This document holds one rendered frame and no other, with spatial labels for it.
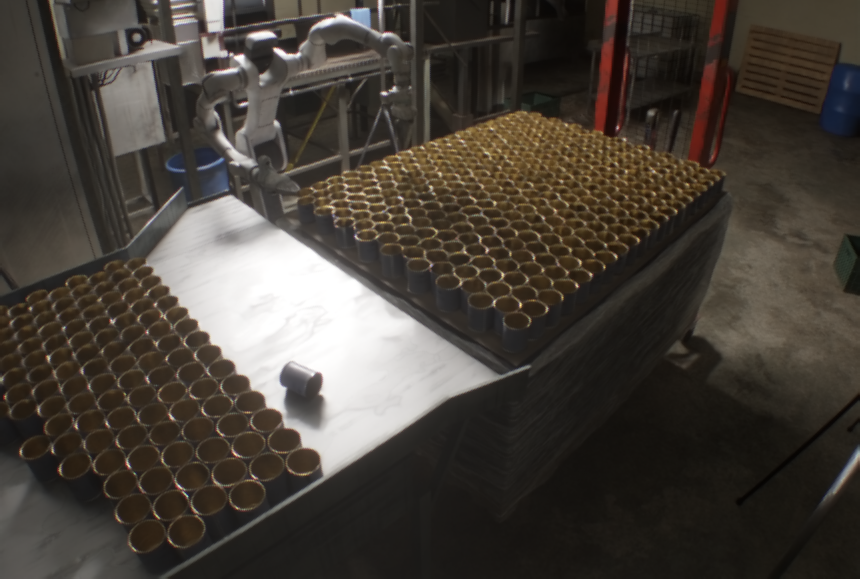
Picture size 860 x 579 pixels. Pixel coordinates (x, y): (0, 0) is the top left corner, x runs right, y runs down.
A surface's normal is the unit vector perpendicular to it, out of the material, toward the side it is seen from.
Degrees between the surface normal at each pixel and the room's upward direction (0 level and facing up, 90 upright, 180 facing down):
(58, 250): 90
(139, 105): 90
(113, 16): 90
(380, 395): 0
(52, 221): 90
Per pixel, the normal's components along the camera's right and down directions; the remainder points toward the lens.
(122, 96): 0.69, 0.37
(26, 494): 0.00, -0.86
